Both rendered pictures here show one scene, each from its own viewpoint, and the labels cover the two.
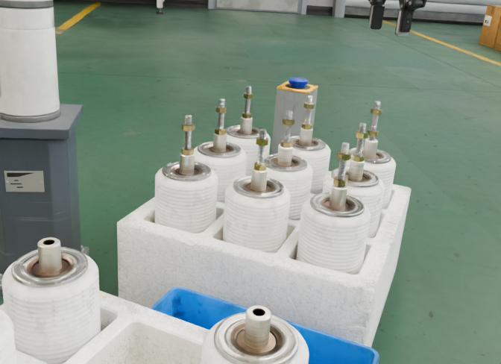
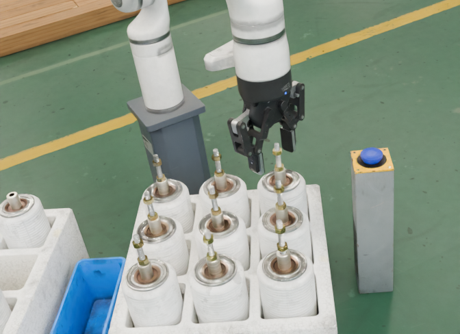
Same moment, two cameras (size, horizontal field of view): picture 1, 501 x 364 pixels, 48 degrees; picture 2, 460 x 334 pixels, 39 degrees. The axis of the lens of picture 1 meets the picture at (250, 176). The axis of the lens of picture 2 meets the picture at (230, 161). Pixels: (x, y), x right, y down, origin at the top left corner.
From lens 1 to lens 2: 1.27 m
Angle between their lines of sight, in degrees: 68
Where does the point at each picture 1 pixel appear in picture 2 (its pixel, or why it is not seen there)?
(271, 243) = not seen: hidden behind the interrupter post
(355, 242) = (132, 306)
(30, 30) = (138, 57)
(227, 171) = (205, 206)
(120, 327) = (29, 252)
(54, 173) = (156, 148)
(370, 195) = (194, 289)
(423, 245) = not seen: outside the picture
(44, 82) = (151, 90)
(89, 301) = (13, 231)
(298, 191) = (204, 252)
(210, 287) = not seen: hidden behind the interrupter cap
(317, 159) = (265, 239)
